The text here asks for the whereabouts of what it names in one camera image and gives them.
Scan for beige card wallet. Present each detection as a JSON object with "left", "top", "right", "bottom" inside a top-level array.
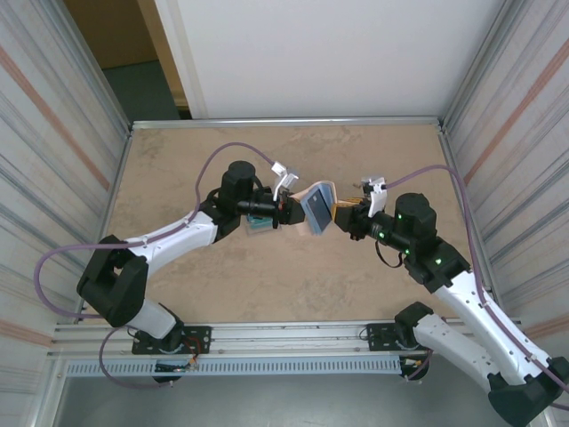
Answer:
[{"left": 291, "top": 180, "right": 338, "bottom": 238}]

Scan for clear acrylic card stand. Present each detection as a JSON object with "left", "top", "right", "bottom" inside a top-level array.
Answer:
[{"left": 243, "top": 212, "right": 284, "bottom": 239}]

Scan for grey metal sheet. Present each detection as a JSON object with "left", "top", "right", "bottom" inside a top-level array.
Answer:
[{"left": 52, "top": 376, "right": 534, "bottom": 427}]

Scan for small circuit board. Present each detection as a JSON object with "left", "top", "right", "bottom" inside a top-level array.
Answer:
[{"left": 154, "top": 362, "right": 199, "bottom": 373}]

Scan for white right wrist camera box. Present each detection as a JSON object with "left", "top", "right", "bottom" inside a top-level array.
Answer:
[{"left": 359, "top": 174, "right": 389, "bottom": 220}]

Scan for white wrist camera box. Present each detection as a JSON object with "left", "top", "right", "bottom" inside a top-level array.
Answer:
[
  {"left": 269, "top": 160, "right": 301, "bottom": 202},
  {"left": 359, "top": 174, "right": 389, "bottom": 220}
]

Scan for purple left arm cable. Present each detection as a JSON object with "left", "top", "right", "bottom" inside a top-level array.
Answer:
[{"left": 34, "top": 141, "right": 277, "bottom": 391}]

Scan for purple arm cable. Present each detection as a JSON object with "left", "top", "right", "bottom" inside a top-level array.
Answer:
[
  {"left": 384, "top": 165, "right": 569, "bottom": 410},
  {"left": 34, "top": 141, "right": 277, "bottom": 391}
]

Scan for thin black cable loop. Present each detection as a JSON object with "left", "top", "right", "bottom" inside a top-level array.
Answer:
[{"left": 374, "top": 239, "right": 404, "bottom": 269}]

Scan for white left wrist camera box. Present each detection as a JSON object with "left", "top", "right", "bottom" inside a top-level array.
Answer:
[{"left": 269, "top": 160, "right": 301, "bottom": 202}]

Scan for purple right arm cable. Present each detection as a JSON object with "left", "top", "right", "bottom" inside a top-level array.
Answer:
[{"left": 384, "top": 165, "right": 569, "bottom": 410}]

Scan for aluminium table edge rail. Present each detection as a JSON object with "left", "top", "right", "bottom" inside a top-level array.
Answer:
[{"left": 130, "top": 116, "right": 447, "bottom": 132}]

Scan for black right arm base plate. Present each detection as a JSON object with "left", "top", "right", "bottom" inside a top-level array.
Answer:
[{"left": 365, "top": 323, "right": 447, "bottom": 353}]

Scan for long aluminium mounting rail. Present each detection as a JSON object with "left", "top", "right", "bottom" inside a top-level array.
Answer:
[{"left": 47, "top": 317, "right": 533, "bottom": 362}]

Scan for white door frame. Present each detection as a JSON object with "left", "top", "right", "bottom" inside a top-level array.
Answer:
[{"left": 153, "top": 0, "right": 210, "bottom": 120}]

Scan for grey slotted cable duct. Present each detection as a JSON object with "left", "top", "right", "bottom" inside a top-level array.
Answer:
[{"left": 65, "top": 358, "right": 404, "bottom": 378}]

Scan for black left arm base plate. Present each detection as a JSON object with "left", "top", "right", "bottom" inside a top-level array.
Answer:
[{"left": 132, "top": 326, "right": 212, "bottom": 356}]

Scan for aluminium frame post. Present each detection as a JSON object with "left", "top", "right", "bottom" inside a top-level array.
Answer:
[
  {"left": 442, "top": 0, "right": 524, "bottom": 128},
  {"left": 55, "top": 0, "right": 134, "bottom": 133}
]

